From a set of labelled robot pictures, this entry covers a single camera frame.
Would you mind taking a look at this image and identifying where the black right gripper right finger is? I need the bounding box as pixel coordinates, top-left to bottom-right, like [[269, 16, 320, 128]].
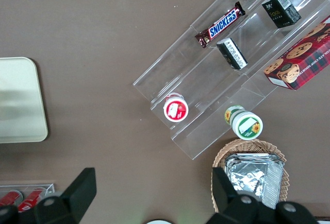
[[206, 167, 260, 224]]

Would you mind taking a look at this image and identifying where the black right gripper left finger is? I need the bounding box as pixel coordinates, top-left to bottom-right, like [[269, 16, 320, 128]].
[[33, 167, 97, 224]]

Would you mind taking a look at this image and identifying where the small tan wicker basket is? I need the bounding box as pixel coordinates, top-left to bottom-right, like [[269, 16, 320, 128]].
[[211, 139, 290, 213]]

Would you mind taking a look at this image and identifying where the pale green tray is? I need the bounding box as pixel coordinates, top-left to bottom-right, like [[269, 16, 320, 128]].
[[0, 57, 49, 143]]

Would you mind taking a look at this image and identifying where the clear acrylic box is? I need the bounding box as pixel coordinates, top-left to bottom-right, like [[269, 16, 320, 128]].
[[0, 182, 56, 204]]

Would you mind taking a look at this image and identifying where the silver foil pack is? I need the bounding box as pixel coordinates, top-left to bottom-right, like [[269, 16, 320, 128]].
[[223, 153, 285, 210]]

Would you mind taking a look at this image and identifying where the red drink can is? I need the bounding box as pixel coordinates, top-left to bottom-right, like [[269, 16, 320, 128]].
[[17, 187, 47, 213], [0, 189, 24, 208]]

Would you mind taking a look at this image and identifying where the white round object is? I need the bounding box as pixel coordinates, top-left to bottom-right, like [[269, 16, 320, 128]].
[[146, 219, 179, 224]]

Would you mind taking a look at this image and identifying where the green sunflower yogurt cup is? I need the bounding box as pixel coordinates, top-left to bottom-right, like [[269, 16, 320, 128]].
[[223, 105, 264, 141]]

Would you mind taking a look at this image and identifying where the red strawberry yogurt cup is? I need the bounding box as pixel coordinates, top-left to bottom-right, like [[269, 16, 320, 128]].
[[162, 93, 189, 123]]

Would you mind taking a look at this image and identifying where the clear acrylic stepped shelf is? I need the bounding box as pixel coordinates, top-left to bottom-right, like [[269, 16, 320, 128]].
[[133, 0, 330, 161]]

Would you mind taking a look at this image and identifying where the black box with white label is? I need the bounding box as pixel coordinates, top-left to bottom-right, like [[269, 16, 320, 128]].
[[216, 38, 249, 71]]

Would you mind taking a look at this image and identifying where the red chocolate chip cookie box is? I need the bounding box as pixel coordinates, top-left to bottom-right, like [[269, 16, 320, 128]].
[[263, 15, 330, 91]]

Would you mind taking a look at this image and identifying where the Snickers chocolate bar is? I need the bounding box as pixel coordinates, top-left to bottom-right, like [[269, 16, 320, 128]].
[[194, 1, 246, 48]]

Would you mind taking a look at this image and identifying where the black box with gold print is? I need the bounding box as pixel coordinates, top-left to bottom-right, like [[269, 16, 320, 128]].
[[261, 0, 302, 29]]

